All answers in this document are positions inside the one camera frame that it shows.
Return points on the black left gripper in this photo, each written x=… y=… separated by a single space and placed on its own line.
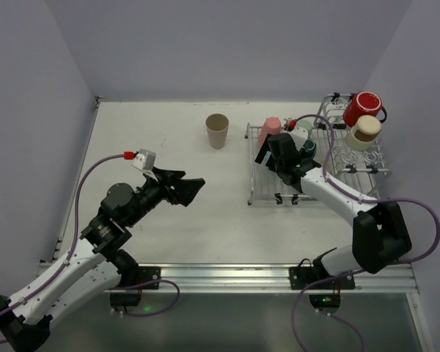
x=169 y=185

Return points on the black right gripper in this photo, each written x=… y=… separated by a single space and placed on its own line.
x=270 y=154

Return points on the pink cup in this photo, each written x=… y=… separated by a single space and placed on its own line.
x=272 y=125

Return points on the beige tall cup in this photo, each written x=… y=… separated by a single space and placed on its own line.
x=217 y=128

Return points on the cream brown mug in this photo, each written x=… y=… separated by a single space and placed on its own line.
x=362 y=135

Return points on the red mug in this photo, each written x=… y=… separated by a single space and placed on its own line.
x=363 y=103

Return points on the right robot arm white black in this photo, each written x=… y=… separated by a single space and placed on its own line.
x=379 y=233

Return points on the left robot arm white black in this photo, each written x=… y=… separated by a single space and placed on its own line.
x=95 y=263

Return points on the dark teal mug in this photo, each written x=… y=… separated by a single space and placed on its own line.
x=309 y=149

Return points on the light green cup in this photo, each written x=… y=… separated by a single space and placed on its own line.
x=306 y=124

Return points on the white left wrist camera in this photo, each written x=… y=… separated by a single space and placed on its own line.
x=144 y=161

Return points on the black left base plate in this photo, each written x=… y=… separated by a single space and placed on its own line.
x=149 y=274

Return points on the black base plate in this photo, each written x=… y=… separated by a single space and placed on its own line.
x=149 y=274
x=309 y=271

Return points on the aluminium rail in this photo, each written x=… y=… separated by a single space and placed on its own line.
x=273 y=278

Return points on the metal wire dish rack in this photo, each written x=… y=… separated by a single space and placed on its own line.
x=363 y=171

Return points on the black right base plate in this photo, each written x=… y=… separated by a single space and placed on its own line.
x=309 y=271

